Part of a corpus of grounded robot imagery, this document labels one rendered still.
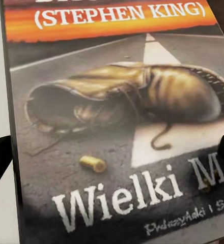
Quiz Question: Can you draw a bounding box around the hardback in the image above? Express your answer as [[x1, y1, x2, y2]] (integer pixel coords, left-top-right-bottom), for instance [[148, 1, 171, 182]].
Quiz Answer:
[[0, 0, 224, 244]]

